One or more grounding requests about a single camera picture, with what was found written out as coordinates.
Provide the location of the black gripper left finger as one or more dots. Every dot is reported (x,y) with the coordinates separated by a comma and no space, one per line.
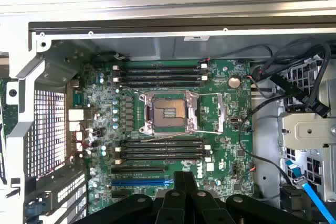
(180,182)

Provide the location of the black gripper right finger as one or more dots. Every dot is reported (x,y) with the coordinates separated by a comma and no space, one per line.
(191,182)

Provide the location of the RAM slot with white latches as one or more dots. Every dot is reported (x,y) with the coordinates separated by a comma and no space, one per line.
(162,147)
(162,68)
(162,78)
(162,157)

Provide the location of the RAM slot with black latches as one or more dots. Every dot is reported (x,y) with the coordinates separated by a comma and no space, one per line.
(162,142)
(162,73)
(162,152)
(162,83)

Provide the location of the blue expansion slot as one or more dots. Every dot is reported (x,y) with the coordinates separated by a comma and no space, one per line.
(139,182)

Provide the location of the long black expansion slot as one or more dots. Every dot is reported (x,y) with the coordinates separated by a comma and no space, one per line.
(139,169)

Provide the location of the thin metal locking lever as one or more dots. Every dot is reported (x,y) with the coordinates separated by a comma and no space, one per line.
(168,137)

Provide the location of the short black expansion slot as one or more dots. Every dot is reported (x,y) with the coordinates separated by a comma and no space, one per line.
(120,194)

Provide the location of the CPU socket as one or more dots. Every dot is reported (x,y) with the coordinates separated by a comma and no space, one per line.
(168,111)

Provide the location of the metal socket cover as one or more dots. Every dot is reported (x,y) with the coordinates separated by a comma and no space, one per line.
(220,113)

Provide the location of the green motherboard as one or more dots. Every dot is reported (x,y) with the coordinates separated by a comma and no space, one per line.
(225,98)

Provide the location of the round coin cell battery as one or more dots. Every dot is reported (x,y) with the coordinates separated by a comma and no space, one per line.
(233,81)

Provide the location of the grey metal disk bay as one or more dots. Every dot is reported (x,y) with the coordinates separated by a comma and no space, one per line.
(309,129)

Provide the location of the white case label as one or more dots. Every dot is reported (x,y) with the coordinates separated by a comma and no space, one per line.
(197,38)

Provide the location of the open grey PC case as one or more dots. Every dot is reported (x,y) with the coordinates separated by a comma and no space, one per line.
(18,129)

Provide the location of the black plastic duct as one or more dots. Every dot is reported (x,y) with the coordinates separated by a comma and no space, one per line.
(291,197)

